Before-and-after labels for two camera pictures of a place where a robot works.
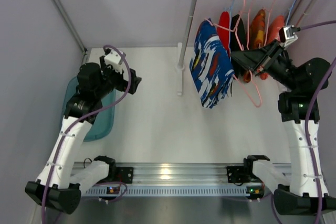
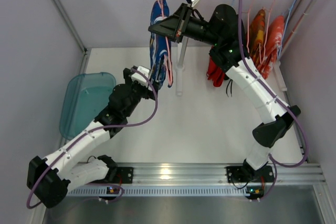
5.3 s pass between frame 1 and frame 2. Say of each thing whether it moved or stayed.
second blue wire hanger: stayed
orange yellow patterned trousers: stayed
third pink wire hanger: stayed
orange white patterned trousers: stayed
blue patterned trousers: moved
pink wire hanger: moved
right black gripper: moved
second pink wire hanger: stayed
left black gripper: moved
